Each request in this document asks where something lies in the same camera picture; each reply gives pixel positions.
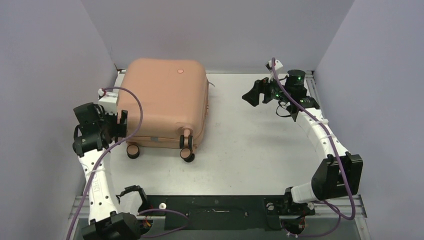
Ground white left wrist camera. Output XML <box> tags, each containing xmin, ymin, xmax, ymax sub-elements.
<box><xmin>97</xmin><ymin>88</ymin><xmax>119</xmax><ymax>115</ymax></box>

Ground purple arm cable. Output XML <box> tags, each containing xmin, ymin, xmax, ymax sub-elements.
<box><xmin>270</xmin><ymin>57</ymin><xmax>357</xmax><ymax>239</ymax></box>
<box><xmin>65</xmin><ymin>86</ymin><xmax>190</xmax><ymax>240</ymax></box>

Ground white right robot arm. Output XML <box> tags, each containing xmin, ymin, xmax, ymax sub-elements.
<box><xmin>241</xmin><ymin>69</ymin><xmax>363</xmax><ymax>214</ymax></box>

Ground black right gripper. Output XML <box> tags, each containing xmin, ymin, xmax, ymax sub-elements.
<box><xmin>243</xmin><ymin>71</ymin><xmax>292</xmax><ymax>107</ymax></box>

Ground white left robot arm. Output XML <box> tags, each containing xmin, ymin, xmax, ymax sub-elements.
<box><xmin>72</xmin><ymin>102</ymin><xmax>142</xmax><ymax>240</ymax></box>

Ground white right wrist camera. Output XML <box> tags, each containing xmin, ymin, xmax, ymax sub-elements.
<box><xmin>265</xmin><ymin>59</ymin><xmax>284</xmax><ymax>75</ymax></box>

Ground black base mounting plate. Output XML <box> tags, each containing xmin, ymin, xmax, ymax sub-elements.
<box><xmin>147</xmin><ymin>195</ymin><xmax>316</xmax><ymax>232</ymax></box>

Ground pink hard-shell suitcase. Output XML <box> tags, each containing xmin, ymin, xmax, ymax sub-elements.
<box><xmin>118</xmin><ymin>58</ymin><xmax>209</xmax><ymax>163</ymax></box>

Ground aluminium front rail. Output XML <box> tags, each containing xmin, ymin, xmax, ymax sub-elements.
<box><xmin>68</xmin><ymin>195</ymin><xmax>368</xmax><ymax>220</ymax></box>

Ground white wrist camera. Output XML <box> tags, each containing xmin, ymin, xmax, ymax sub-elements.
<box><xmin>265</xmin><ymin>59</ymin><xmax>284</xmax><ymax>75</ymax></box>
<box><xmin>97</xmin><ymin>88</ymin><xmax>119</xmax><ymax>115</ymax></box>

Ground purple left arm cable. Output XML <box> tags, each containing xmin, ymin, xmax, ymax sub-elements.
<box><xmin>65</xmin><ymin>86</ymin><xmax>190</xmax><ymax>240</ymax></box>

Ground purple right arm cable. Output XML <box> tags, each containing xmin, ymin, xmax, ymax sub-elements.
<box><xmin>270</xmin><ymin>57</ymin><xmax>357</xmax><ymax>239</ymax></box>

